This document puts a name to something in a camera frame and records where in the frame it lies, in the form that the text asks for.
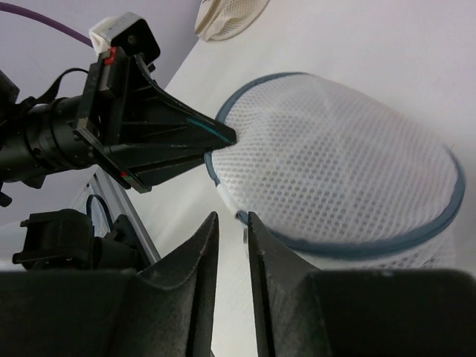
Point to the beige round bag lower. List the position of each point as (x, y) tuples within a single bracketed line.
[(219, 20)]

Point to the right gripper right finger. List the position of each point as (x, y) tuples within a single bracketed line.
[(300, 310)]

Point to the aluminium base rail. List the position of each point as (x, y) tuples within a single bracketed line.
[(113, 214)]

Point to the white mesh bag blue zipper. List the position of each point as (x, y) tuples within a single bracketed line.
[(337, 176)]

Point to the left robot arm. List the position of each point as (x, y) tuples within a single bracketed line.
[(123, 122)]

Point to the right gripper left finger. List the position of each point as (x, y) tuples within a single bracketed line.
[(164, 310)]

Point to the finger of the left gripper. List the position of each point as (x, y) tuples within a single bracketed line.
[(169, 122), (152, 164)]

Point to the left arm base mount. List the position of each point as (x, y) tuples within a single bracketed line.
[(66, 239)]

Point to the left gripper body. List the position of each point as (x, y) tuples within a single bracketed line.
[(100, 115)]

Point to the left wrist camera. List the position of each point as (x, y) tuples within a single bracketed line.
[(129, 32)]

